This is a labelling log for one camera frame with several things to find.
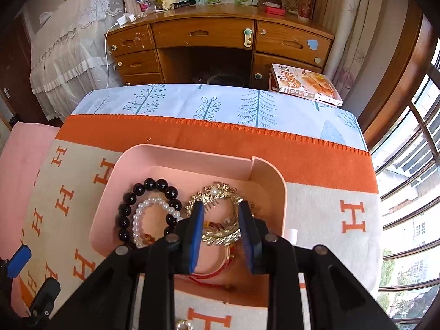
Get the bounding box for printed paper cup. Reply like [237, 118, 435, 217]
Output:
[298, 0, 316, 21]

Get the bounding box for green drawer child lock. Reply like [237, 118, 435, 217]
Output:
[242, 27, 255, 50]

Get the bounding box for white pearl bracelet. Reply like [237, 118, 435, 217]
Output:
[132, 197, 185, 249]

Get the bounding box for red string bracelet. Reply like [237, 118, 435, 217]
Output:
[188, 243, 238, 292]

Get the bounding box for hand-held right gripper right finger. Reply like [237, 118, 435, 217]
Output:
[238, 200, 399, 330]

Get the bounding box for gold pearl hair comb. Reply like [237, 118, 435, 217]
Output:
[186, 181, 255, 221]

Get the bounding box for pink plastic tray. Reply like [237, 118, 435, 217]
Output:
[89, 143, 287, 308]

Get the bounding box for white charger cable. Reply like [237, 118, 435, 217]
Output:
[104, 23, 120, 89]

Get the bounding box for orange and grey printed blanket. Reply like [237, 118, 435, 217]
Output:
[19, 114, 384, 330]

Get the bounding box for white lace cover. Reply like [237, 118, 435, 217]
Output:
[29, 0, 126, 122]

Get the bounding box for white charger plug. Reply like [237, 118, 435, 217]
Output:
[116, 13, 137, 28]

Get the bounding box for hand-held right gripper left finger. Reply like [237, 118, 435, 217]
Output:
[51, 201, 207, 330]

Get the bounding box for floral curtain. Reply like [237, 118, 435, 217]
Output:
[322, 0, 410, 108]

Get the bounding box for pink cloth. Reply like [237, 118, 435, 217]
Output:
[0, 122, 61, 317]

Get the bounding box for wooden window frame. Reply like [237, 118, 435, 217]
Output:
[357, 5, 438, 149]

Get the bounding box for black bead bracelet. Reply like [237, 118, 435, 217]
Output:
[117, 178, 183, 243]

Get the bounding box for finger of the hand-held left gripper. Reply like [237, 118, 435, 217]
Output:
[28, 278, 62, 321]
[6, 245, 32, 278]

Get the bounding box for wooden desk with drawers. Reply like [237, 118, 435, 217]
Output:
[104, 3, 336, 90]

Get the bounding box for blue tree-print sheet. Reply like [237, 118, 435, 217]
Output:
[70, 83, 367, 152]

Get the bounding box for gold chain bracelet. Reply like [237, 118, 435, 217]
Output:
[201, 219, 243, 247]

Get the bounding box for metal window guard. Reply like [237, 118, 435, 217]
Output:
[370, 39, 440, 325]

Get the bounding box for bread cookbook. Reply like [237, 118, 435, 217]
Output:
[270, 63, 343, 107]

